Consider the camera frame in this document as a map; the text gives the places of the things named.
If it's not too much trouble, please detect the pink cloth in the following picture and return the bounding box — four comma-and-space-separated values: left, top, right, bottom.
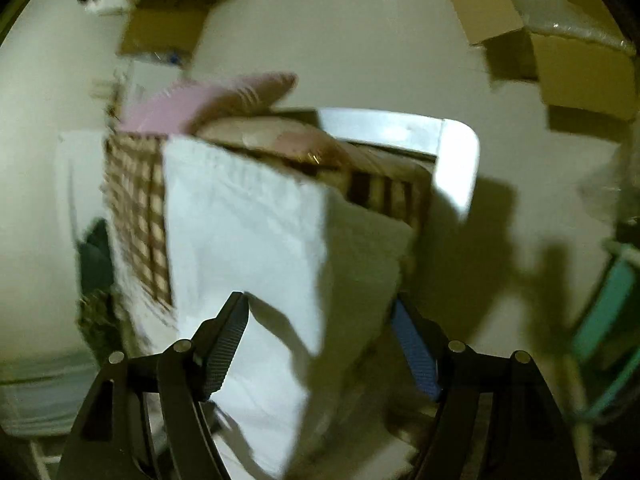
117, 72, 299, 136

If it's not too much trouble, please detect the beige cloth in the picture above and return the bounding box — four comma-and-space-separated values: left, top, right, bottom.
196, 114, 352, 177

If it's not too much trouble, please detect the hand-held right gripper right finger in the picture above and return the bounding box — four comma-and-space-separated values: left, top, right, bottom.
390, 298, 584, 480

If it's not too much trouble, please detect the white towel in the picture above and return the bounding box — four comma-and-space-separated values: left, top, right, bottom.
162, 137, 417, 480

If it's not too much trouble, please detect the bubble wrap sheet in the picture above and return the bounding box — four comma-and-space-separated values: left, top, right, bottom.
504, 0, 637, 57

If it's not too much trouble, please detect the clear plastic bag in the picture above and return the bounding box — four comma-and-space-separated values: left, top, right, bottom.
576, 147, 640, 233

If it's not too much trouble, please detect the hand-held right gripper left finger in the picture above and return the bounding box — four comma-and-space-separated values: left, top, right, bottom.
55, 291, 251, 480

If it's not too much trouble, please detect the brown checked cloth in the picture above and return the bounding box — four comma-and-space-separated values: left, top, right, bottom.
102, 132, 177, 309

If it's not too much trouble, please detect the white plastic laundry basket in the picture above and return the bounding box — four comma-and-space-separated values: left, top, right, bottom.
317, 107, 482, 222

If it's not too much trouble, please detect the open cardboard box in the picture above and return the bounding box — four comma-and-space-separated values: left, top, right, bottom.
117, 0, 251, 69

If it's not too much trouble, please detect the teal stool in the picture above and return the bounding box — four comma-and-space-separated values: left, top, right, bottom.
569, 239, 640, 422

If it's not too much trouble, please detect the large cardboard box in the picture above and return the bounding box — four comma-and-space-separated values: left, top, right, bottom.
439, 0, 640, 122

